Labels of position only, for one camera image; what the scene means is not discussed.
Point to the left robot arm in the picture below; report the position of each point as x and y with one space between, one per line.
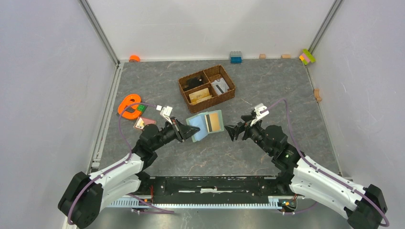
87 195

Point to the white slotted cable duct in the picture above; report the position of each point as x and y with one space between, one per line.
129 202

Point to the black item in basket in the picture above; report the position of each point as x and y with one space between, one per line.
193 82

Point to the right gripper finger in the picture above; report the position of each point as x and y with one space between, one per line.
247 118
234 130

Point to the gold credit card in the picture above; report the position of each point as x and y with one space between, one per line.
199 94

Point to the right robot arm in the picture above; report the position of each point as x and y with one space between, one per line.
363 207

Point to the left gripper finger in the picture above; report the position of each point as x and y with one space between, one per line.
189 136
184 128

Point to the orange letter e toy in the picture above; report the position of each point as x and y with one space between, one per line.
128 107

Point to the pink square card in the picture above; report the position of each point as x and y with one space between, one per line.
141 122

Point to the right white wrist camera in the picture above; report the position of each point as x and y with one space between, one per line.
260 111

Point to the curved wooden arch block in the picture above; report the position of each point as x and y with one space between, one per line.
317 96

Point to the light blue card holder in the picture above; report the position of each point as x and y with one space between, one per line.
199 121

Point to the green toy block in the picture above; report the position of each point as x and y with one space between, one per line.
141 108

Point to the orange round cap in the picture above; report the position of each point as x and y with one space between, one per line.
134 58

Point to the blue grey lego stack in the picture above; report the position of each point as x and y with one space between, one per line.
235 57

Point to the green pink lego stack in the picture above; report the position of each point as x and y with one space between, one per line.
306 57

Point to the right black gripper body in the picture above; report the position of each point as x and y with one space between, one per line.
253 131

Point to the white cards in basket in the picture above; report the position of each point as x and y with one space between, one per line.
220 86

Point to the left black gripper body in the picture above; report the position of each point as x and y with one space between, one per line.
175 128

